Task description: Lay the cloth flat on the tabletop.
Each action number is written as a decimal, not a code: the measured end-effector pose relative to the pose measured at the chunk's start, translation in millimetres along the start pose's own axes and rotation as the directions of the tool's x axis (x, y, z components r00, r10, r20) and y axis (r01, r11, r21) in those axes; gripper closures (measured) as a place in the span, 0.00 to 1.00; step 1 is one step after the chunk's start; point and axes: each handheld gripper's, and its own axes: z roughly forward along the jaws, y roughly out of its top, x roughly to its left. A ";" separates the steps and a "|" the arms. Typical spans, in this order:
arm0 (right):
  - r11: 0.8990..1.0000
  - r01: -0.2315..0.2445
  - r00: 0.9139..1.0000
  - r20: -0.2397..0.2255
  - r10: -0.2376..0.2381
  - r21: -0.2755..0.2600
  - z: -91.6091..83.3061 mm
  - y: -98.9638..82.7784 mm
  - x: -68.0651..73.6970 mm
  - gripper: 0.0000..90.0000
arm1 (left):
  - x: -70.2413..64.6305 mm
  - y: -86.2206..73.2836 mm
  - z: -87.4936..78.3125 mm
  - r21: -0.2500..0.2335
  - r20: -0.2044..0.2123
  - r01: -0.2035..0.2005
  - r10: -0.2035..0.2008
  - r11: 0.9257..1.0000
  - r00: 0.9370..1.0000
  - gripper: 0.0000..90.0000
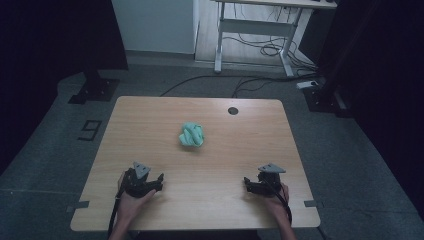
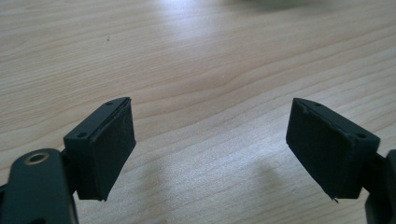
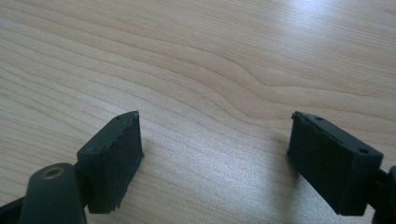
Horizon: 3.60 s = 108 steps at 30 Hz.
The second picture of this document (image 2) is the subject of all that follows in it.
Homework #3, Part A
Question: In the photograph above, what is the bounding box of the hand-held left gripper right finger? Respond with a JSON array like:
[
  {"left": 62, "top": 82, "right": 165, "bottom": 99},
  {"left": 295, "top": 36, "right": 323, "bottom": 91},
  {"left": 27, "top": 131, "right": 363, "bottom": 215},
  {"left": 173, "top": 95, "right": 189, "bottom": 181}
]
[{"left": 285, "top": 97, "right": 381, "bottom": 203}]

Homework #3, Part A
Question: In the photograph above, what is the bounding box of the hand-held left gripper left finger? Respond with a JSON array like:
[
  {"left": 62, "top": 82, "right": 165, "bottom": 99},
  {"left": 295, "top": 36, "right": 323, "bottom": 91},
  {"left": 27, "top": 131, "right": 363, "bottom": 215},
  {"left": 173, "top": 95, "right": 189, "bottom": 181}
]
[{"left": 64, "top": 96, "right": 137, "bottom": 202}]

